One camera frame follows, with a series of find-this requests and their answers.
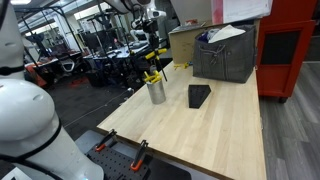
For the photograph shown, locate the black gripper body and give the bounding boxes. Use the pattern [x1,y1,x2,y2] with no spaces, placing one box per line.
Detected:
[143,20,159,49]

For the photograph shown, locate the black triangular stand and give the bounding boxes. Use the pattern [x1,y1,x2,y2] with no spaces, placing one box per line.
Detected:
[188,85,211,109]

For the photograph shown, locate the yellow handled T wrench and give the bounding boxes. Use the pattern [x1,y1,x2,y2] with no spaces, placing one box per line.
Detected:
[144,48,167,78]

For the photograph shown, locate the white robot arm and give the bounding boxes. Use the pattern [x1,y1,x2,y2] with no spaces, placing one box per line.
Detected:
[0,0,106,180]

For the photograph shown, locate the cardboard box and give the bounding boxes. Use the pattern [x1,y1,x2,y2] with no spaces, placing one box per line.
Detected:
[168,22,212,64]

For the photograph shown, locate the yellow wrenches in cup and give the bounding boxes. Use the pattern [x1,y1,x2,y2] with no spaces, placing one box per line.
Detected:
[144,70,162,84]

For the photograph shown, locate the yellow tool on table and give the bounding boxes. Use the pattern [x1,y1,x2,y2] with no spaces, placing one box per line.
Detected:
[174,62,193,70]

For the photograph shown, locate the silver metal cup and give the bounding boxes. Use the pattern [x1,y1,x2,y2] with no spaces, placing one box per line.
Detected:
[147,81,166,105]

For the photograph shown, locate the white cloth in bag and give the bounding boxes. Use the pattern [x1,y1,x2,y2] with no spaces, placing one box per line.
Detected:
[208,25,245,43]

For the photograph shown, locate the white paper sheet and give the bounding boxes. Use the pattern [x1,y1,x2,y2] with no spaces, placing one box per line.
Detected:
[223,0,273,23]

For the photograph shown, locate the grey felt tote bag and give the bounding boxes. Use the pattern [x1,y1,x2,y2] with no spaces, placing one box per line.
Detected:
[192,25,256,83]

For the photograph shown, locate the left orange black clamp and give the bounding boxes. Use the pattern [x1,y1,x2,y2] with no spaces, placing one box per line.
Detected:
[95,129,117,152]

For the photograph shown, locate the orange black clamp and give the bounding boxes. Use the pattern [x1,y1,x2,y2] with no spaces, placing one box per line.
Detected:
[130,140,148,172]
[95,129,117,152]

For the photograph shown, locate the red tool cabinet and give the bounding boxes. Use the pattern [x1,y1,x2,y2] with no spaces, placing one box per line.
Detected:
[256,0,318,103]

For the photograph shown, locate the right orange black clamp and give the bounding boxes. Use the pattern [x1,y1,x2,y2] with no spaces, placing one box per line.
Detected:
[130,140,148,172]

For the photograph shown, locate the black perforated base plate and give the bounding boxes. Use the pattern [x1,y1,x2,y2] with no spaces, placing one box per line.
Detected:
[86,147,192,180]

